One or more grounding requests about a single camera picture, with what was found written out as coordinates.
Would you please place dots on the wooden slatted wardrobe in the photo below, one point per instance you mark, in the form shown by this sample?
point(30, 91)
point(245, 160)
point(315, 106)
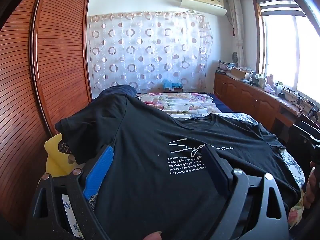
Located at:
point(25, 80)

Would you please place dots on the folded navy blue cloth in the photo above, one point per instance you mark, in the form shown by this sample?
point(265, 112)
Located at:
point(122, 90)

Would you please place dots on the yellow plush toy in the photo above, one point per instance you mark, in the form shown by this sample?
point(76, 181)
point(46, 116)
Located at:
point(53, 160)

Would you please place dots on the cardboard box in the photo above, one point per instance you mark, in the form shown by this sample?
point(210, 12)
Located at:
point(238, 73)

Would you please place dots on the sheer curtain with circle print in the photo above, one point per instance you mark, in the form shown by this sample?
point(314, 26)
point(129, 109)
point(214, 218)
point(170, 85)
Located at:
point(150, 55)

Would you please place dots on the round black fan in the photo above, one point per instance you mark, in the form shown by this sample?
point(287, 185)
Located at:
point(235, 55)

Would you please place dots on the blue plastic bag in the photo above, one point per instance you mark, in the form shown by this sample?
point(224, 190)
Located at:
point(170, 83)

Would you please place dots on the pink floral blanket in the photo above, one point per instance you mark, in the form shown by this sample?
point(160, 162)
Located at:
point(175, 102)

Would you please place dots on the person's right hand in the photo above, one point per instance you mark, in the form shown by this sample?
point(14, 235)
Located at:
point(314, 185)

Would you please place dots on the black printed t-shirt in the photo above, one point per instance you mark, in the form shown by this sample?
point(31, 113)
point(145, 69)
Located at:
point(150, 130)

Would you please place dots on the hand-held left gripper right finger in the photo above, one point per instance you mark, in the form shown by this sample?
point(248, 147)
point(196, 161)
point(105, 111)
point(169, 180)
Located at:
point(217, 165)

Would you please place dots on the person's left hand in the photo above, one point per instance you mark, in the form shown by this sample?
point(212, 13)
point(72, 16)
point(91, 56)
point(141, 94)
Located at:
point(153, 236)

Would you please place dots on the cream bedspread with blue flowers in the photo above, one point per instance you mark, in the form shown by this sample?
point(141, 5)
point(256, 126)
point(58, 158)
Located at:
point(292, 165)

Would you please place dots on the pile of papers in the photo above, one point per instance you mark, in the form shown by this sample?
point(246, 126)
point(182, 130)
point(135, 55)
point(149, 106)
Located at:
point(225, 67)

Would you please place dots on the white wall air conditioner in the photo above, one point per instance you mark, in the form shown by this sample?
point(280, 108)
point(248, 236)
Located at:
point(200, 1)

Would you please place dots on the assorted small countertop things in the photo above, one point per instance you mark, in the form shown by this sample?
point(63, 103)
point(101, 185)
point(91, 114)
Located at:
point(270, 83)

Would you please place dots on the long wooden cabinet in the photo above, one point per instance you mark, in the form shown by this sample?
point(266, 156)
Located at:
point(245, 97)

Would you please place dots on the white window curtain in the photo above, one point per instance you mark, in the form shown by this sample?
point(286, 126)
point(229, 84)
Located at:
point(236, 25)

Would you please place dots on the navy blue bed sheet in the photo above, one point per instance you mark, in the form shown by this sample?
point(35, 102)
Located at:
point(221, 102)

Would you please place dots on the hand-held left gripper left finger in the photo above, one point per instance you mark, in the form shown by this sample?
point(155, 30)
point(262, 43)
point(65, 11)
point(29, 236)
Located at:
point(98, 172)

